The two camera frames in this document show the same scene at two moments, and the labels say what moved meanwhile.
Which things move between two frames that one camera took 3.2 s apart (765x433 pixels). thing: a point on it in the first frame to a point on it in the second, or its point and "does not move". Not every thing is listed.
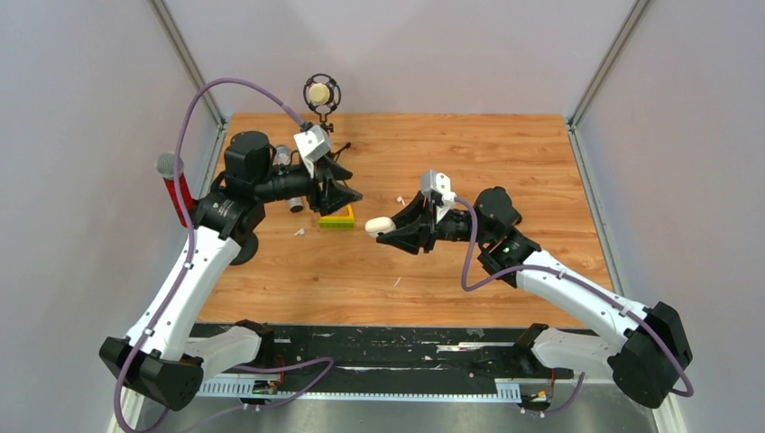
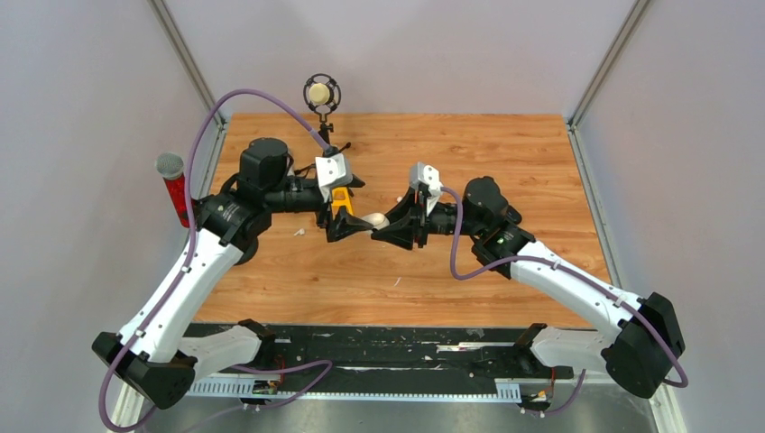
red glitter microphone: (164, 164) does not move
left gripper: (333, 197) to (343, 225)
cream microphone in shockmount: (322, 93) does not move
